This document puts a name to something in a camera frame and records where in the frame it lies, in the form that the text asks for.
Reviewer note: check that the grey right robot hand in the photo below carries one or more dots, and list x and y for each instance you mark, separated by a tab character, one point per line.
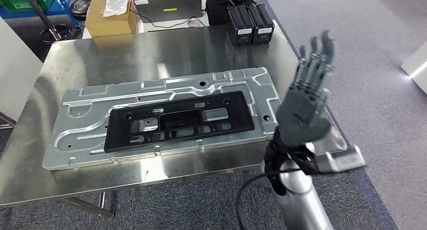
300	115

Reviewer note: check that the black plastic panel part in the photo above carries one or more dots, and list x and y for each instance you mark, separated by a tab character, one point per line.
240	115

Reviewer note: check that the stainless steel workbench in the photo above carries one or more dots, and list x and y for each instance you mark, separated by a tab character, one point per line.
100	61

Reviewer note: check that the black battery pack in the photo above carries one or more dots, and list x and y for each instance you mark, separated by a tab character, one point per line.
240	21
262	20

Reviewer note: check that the white pillar with light strips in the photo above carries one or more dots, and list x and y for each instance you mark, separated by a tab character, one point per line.
417	68

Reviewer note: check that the black bag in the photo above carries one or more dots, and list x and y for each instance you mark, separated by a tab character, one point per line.
215	11

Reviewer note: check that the grey laptop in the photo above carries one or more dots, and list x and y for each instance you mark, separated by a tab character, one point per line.
166	1

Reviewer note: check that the brown cardboard box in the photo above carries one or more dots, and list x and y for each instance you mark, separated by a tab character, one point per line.
110	25

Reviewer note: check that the clear plastic bag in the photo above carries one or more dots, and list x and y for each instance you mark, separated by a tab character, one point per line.
115	5

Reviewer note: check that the grey stamped metal plate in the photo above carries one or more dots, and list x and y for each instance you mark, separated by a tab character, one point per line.
83	98

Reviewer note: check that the black round stool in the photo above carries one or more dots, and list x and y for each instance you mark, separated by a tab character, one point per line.
80	8

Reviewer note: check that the stanchion with black base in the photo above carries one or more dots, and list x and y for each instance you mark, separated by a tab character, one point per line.
55	35

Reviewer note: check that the blue metal rack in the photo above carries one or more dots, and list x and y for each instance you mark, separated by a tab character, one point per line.
63	5

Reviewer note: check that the white cabinet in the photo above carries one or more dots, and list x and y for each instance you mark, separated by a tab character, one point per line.
16	71

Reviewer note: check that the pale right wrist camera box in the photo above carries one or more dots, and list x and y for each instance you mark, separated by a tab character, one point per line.
340	160

